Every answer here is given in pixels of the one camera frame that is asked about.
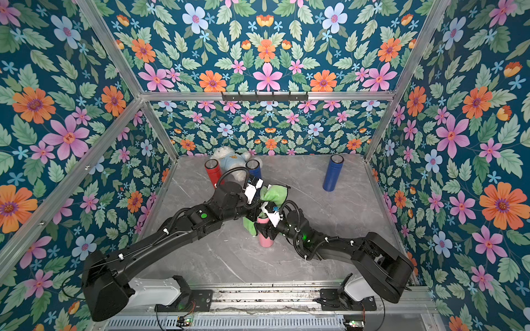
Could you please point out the red thermos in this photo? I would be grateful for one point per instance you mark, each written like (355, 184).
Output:
(213, 171)

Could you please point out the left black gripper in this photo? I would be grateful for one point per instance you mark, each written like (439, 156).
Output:
(255, 208)

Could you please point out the green microfiber cloth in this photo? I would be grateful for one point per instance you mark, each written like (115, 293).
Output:
(276, 194)

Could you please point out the dark blue thermos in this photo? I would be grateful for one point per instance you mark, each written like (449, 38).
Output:
(254, 168)

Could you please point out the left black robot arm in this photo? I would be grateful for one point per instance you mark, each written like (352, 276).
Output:
(107, 279)

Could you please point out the pink thermos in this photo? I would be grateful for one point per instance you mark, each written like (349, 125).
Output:
(264, 242)

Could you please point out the black wall hook rail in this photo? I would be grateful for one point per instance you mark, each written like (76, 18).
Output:
(265, 96)

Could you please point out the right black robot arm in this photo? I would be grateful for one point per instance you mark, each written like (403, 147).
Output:
(384, 270)

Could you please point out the white teddy bear plush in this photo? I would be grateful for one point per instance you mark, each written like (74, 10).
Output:
(228, 158)

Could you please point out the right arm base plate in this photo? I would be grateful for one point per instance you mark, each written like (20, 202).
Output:
(333, 299)

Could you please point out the blue thermos right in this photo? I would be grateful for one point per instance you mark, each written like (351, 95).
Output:
(334, 169)

